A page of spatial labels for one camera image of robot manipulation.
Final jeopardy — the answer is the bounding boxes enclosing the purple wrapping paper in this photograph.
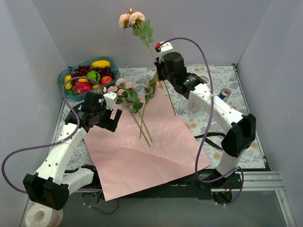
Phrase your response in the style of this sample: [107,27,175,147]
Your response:
[85,89,210,201]

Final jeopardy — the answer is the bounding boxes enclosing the two-bloom peach rose stem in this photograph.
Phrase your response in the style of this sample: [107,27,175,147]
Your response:
[118,8,177,116]

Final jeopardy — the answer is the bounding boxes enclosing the black gold-lettered ribbon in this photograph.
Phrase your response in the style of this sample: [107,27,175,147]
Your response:
[205,132,225,150]

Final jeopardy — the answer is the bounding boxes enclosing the pale pink rose stem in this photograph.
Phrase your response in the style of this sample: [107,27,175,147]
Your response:
[108,78,153,147]

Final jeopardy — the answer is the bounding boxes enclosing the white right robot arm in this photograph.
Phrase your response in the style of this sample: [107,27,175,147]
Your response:
[155,51,256,188]

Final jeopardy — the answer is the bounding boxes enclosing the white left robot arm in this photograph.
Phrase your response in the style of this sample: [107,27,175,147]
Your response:
[23,92,122,210]

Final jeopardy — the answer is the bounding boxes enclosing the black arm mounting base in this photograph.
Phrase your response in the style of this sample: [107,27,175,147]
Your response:
[61,165,244,203]

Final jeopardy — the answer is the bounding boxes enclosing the white ribbed ceramic vase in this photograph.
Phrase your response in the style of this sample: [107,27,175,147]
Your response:
[187,75,210,113]

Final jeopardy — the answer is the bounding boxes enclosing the pink toy dragon fruit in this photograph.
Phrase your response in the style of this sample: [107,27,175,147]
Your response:
[73,82,93,95]

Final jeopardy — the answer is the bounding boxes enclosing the small yellow toy fruit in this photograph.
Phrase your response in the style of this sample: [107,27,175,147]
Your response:
[78,77,89,82]

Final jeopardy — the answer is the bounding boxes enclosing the red toy apple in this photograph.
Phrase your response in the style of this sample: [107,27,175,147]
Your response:
[100,75,113,85]

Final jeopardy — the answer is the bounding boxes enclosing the teal plastic fruit basket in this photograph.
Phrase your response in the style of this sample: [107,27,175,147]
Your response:
[57,56,120,102]

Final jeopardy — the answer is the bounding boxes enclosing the green toy watermelon ball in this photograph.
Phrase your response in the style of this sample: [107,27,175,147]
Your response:
[87,70,101,82]

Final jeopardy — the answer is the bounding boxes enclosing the dark red toy grapes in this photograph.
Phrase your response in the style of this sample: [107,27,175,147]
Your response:
[71,65,116,80]

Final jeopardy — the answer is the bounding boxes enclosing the yellow toy mango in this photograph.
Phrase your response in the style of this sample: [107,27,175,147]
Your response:
[91,60,111,68]

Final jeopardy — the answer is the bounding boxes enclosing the blue silver energy drink can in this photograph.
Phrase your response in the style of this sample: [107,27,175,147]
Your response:
[218,88,231,102]

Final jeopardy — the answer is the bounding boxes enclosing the floral patterned table mat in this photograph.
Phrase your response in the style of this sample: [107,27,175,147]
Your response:
[48,65,265,171]

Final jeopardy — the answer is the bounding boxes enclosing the white tissue paper roll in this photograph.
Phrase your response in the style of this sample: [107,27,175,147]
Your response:
[25,203,63,227]

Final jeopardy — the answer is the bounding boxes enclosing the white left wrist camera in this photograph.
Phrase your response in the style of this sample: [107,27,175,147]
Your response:
[103,92,118,110]

